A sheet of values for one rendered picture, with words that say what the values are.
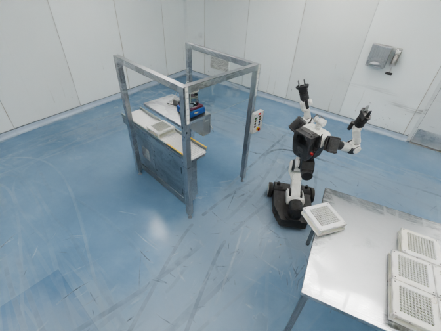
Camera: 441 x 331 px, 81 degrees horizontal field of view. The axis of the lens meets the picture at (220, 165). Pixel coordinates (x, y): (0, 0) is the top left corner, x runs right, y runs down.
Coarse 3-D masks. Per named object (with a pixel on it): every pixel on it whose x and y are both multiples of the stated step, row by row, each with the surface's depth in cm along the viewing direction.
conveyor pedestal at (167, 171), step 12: (144, 144) 336; (144, 156) 352; (156, 156) 326; (168, 156) 303; (144, 168) 374; (156, 168) 342; (168, 168) 316; (180, 168) 293; (192, 168) 299; (156, 180) 361; (168, 180) 331; (180, 180) 306; (192, 180) 310; (180, 192) 320; (192, 192) 322
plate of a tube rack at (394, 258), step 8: (392, 256) 178; (400, 256) 178; (408, 256) 178; (392, 264) 173; (424, 264) 174; (392, 272) 168; (416, 272) 169; (432, 272) 170; (400, 280) 164; (408, 280) 164; (432, 280) 165; (424, 288) 160; (432, 288) 161
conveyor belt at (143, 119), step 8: (136, 112) 344; (144, 112) 345; (136, 120) 327; (144, 120) 328; (152, 120) 329; (168, 136) 301; (176, 136) 302; (176, 144) 288; (192, 144) 289; (192, 152) 277; (200, 152) 278
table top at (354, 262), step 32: (352, 224) 208; (384, 224) 209; (416, 224) 211; (320, 256) 184; (352, 256) 185; (384, 256) 186; (320, 288) 165; (352, 288) 166; (384, 288) 167; (384, 320) 151
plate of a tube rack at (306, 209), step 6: (318, 204) 214; (324, 204) 214; (306, 210) 208; (312, 216) 203; (318, 216) 204; (312, 222) 200; (318, 222) 199; (336, 222) 200; (342, 222) 200; (318, 228) 194; (324, 228) 195; (330, 228) 195
